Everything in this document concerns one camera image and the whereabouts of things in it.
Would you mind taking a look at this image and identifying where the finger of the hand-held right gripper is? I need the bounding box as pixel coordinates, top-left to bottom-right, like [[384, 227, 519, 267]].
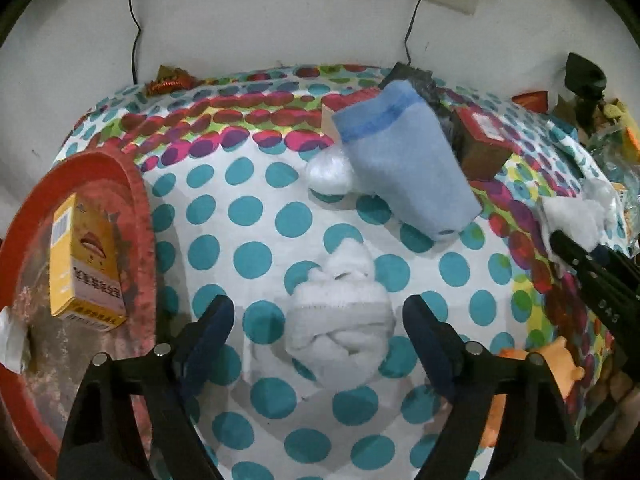
[[550, 230, 640, 341], [592, 245, 640, 288]]

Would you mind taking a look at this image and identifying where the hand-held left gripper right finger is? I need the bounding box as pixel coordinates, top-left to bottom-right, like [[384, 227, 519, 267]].
[[402, 294, 583, 480]]

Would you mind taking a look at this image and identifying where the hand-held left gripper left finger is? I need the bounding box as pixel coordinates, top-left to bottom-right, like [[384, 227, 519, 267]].
[[57, 295, 236, 480]]

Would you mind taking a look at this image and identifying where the twisted white sock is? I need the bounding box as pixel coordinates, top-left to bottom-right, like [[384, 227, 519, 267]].
[[537, 180, 621, 276]]

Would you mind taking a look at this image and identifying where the orange toy figure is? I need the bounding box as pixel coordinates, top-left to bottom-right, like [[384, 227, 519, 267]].
[[487, 337, 585, 451]]

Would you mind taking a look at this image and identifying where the red box with white label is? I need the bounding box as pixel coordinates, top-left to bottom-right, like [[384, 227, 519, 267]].
[[450, 106, 523, 181]]

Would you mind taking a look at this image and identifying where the shiny white sock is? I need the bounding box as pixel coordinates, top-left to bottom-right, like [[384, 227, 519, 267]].
[[306, 147, 357, 196]]

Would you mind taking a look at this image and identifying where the red plastic basin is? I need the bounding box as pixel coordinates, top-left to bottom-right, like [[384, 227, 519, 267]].
[[0, 152, 161, 480]]

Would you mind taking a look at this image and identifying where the polka dot tablecloth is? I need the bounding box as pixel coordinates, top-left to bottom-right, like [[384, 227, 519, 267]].
[[52, 62, 640, 480]]

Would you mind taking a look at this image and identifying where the clear plastic bag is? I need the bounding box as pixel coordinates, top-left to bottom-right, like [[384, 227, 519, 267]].
[[582, 100, 640, 256]]

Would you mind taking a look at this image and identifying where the yellow cardboard box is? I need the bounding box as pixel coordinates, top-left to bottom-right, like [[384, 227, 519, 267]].
[[49, 192, 128, 333]]

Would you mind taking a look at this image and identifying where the orange packet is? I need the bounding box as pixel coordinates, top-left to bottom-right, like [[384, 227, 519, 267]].
[[511, 91, 551, 112]]

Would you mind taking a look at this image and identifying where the blue sock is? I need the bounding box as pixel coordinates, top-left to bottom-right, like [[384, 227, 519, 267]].
[[331, 80, 483, 242]]

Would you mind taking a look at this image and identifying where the plain red box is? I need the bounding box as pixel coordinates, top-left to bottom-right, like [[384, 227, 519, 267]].
[[321, 87, 383, 133]]

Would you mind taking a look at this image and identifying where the red snack packet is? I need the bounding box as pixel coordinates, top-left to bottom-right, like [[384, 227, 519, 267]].
[[145, 65, 197, 97]]

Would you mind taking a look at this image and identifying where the black cable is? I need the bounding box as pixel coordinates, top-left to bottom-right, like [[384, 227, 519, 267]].
[[122, 0, 144, 84], [403, 0, 432, 66]]

